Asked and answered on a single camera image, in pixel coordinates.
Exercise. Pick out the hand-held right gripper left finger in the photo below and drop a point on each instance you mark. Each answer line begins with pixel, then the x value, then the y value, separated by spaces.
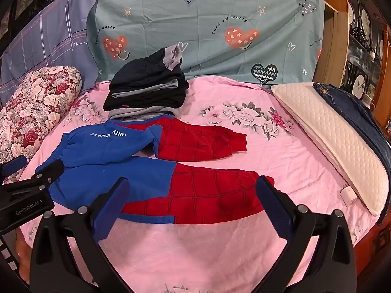
pixel 110 209

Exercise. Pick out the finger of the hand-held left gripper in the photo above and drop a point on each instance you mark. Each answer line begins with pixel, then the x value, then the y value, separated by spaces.
pixel 12 166
pixel 50 172

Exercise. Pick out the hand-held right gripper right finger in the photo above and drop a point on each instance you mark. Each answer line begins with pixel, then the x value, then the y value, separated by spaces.
pixel 272 209

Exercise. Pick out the blue and red pants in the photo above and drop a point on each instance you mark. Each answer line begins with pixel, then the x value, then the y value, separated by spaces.
pixel 91 164

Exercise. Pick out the red floral bolster pillow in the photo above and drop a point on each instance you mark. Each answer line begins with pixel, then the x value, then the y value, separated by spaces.
pixel 33 110

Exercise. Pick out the pink floral bed sheet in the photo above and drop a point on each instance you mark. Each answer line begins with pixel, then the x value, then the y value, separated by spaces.
pixel 213 250

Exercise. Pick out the small white plastic box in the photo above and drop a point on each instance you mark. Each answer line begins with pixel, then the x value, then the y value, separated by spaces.
pixel 348 197

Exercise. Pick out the white quilted pillow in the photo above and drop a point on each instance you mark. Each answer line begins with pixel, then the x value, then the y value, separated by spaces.
pixel 339 140

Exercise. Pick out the dark blue jeans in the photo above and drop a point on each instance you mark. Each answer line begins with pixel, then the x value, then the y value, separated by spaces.
pixel 363 119

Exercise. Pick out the purple plaid pillow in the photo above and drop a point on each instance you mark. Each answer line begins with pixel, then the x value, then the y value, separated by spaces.
pixel 52 42

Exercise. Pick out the black folded garment grey cuff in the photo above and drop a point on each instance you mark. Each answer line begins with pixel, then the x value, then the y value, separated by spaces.
pixel 143 70

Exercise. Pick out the dark carved picture frames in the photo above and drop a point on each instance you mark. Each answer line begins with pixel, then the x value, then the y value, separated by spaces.
pixel 27 0

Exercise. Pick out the wooden display cabinet with plates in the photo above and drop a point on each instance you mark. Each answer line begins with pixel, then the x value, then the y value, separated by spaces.
pixel 360 36

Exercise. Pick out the teal heart-print quilt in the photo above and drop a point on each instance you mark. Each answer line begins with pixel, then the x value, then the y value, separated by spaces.
pixel 198 15

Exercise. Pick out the wooden bed frame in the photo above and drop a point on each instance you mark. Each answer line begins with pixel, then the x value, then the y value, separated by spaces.
pixel 374 244

